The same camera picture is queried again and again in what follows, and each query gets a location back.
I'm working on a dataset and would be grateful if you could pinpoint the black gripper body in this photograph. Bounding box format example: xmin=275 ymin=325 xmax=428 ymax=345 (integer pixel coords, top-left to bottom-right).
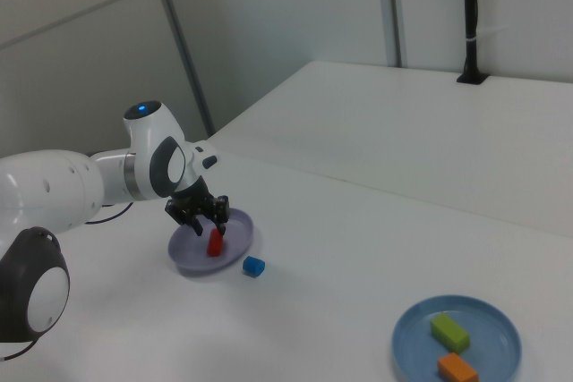
xmin=172 ymin=179 xmax=211 ymax=213

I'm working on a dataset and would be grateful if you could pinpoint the red cylinder block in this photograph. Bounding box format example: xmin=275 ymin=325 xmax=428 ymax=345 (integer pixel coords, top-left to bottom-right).
xmin=206 ymin=228 xmax=225 ymax=258

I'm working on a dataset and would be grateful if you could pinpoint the blue block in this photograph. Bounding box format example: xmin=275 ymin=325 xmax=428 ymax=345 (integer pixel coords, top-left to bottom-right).
xmin=241 ymin=255 xmax=266 ymax=279

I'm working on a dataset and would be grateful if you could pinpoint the green rectangular block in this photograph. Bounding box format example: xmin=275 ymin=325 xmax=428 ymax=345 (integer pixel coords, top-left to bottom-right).
xmin=429 ymin=312 xmax=471 ymax=354

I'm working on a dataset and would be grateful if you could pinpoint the orange block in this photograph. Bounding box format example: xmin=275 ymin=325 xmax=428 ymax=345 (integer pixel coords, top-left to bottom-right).
xmin=437 ymin=352 xmax=479 ymax=381

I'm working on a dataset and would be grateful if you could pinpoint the purple plate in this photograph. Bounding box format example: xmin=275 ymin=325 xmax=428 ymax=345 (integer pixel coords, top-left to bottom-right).
xmin=167 ymin=208 xmax=255 ymax=276

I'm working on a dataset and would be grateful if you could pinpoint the blue plate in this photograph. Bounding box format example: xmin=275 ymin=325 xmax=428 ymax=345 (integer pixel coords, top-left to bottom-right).
xmin=391 ymin=294 xmax=524 ymax=382

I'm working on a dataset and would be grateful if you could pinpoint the black pole with base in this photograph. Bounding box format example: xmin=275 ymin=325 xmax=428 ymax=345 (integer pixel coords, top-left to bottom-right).
xmin=456 ymin=0 xmax=489 ymax=86

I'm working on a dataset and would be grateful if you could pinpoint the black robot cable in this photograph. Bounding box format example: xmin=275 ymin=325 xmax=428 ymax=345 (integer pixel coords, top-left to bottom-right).
xmin=0 ymin=201 xmax=135 ymax=363

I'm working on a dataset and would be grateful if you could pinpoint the grey partition post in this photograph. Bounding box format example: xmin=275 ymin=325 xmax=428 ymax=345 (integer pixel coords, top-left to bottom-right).
xmin=383 ymin=0 xmax=409 ymax=68
xmin=146 ymin=0 xmax=217 ymax=138

